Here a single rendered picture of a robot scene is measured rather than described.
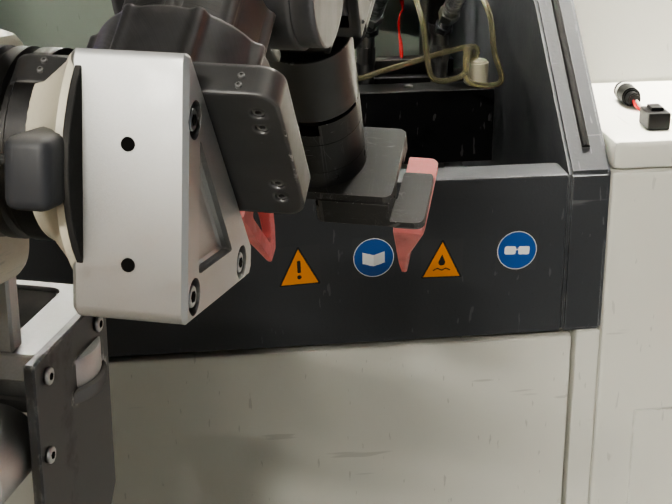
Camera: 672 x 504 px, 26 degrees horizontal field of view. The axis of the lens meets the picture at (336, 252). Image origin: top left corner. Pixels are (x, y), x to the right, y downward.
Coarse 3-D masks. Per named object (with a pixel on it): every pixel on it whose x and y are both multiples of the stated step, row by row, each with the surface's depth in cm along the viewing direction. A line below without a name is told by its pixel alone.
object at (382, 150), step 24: (336, 120) 90; (360, 120) 93; (312, 144) 91; (336, 144) 92; (360, 144) 93; (384, 144) 96; (312, 168) 93; (336, 168) 93; (360, 168) 95; (384, 168) 95; (312, 192) 94; (336, 192) 94; (360, 192) 93; (384, 192) 93
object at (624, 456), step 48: (576, 0) 155; (624, 0) 155; (624, 48) 156; (624, 192) 137; (624, 240) 138; (624, 288) 140; (624, 336) 142; (624, 384) 144; (624, 432) 146; (624, 480) 148
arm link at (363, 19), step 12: (348, 0) 84; (360, 0) 84; (372, 0) 94; (348, 12) 84; (360, 12) 85; (348, 24) 85; (360, 24) 85; (336, 36) 86; (348, 36) 86; (360, 36) 85
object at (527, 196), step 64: (448, 192) 134; (512, 192) 135; (64, 256) 131; (256, 256) 134; (320, 256) 135; (128, 320) 134; (192, 320) 135; (256, 320) 136; (320, 320) 137; (384, 320) 138; (448, 320) 139; (512, 320) 140
